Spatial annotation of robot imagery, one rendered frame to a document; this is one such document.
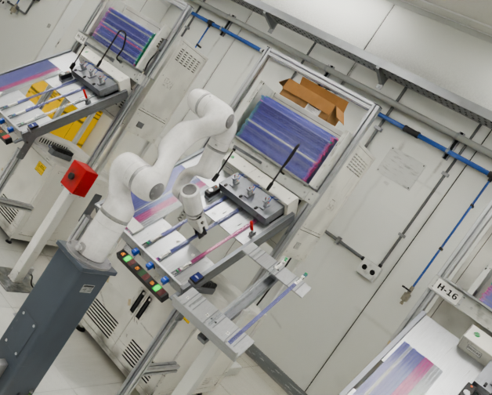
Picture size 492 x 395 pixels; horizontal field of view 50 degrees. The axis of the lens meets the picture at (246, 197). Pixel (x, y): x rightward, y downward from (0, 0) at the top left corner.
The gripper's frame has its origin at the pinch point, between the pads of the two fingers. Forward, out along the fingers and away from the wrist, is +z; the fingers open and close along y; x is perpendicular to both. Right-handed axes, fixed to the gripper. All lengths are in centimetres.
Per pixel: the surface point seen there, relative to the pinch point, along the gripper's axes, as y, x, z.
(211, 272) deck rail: -21.0, 10.4, -0.5
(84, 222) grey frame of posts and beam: 50, 34, 3
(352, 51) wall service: 76, -212, 44
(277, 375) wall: -17, -29, 194
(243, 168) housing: 15.3, -43.3, 0.4
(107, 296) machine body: 35, 44, 46
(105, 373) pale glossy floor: 7, 69, 61
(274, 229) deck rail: -21.0, -29.3, 6.1
